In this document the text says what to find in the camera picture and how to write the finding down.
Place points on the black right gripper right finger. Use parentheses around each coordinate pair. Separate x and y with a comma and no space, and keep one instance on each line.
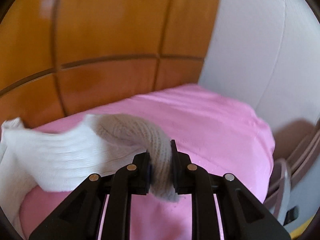
(189,178)

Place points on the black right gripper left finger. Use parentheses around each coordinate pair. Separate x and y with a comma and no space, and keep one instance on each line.
(115,193)

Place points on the white knitted sweater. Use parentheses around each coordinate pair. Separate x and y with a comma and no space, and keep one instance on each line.
(59,162)

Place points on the pink bed sheet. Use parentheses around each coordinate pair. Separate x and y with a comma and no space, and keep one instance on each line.
(220,134)

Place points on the orange wooden wardrobe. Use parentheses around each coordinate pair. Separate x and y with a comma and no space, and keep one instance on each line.
(61,57)

